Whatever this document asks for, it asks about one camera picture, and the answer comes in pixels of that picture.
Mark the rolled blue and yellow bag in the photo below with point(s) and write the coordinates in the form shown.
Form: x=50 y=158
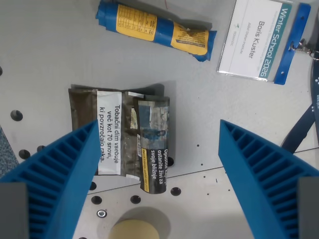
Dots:
x=159 y=27

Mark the silver hex bolt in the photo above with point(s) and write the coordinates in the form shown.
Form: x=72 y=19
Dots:
x=101 y=213

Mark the cream round disc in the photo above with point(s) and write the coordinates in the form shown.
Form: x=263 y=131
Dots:
x=133 y=229

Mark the conference name badge blue holder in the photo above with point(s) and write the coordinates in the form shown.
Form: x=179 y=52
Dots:
x=261 y=39

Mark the brown tobacco pouch with warning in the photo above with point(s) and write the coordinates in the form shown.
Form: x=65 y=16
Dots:
x=124 y=139

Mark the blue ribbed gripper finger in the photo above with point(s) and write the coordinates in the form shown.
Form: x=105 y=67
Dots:
x=67 y=174
x=251 y=171

